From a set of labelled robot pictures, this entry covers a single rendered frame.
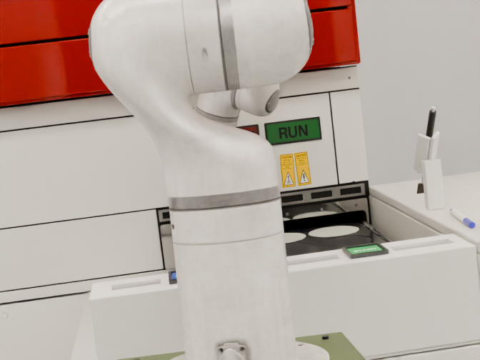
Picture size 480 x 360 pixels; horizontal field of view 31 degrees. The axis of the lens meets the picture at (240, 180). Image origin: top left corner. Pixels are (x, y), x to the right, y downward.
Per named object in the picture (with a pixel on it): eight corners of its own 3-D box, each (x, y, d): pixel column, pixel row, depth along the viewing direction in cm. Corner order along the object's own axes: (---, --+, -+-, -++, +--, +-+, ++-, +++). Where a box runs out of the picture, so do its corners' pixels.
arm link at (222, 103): (251, 116, 170) (213, 99, 174) (267, 51, 165) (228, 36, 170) (226, 121, 163) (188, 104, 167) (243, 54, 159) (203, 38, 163)
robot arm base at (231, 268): (328, 393, 84) (309, 203, 83) (136, 406, 87) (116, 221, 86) (331, 343, 103) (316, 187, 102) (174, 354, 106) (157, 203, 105)
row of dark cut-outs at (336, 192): (159, 221, 183) (158, 210, 182) (364, 194, 187) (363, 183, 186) (159, 222, 182) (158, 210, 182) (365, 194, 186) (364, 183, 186)
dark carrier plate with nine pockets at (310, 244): (193, 246, 179) (193, 243, 179) (357, 224, 182) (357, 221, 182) (204, 287, 145) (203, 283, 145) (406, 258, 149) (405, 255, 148)
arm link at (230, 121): (186, 103, 168) (183, 118, 169) (222, 120, 164) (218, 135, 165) (212, 99, 175) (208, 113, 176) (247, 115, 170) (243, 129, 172)
